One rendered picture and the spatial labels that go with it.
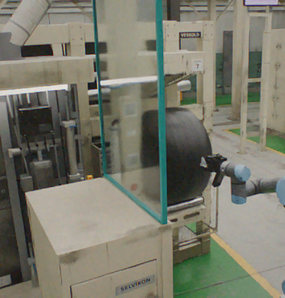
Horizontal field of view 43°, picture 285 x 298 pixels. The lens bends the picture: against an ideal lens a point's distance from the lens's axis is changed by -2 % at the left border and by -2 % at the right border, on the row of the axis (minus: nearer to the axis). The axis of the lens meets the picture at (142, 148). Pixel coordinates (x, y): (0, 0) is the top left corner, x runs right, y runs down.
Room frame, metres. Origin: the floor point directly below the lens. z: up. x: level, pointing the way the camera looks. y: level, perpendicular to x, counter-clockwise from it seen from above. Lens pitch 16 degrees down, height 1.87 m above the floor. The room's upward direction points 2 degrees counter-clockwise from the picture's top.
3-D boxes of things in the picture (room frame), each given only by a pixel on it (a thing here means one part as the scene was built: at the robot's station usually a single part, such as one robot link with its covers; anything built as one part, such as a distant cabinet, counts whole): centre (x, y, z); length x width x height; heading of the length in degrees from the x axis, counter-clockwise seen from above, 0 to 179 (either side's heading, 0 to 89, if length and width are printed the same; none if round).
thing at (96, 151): (2.40, 0.23, 1.05); 0.20 x 0.15 x 0.30; 116
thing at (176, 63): (2.48, -0.12, 1.71); 0.61 x 0.25 x 0.15; 116
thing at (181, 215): (2.03, -0.20, 0.83); 0.36 x 0.09 x 0.06; 116
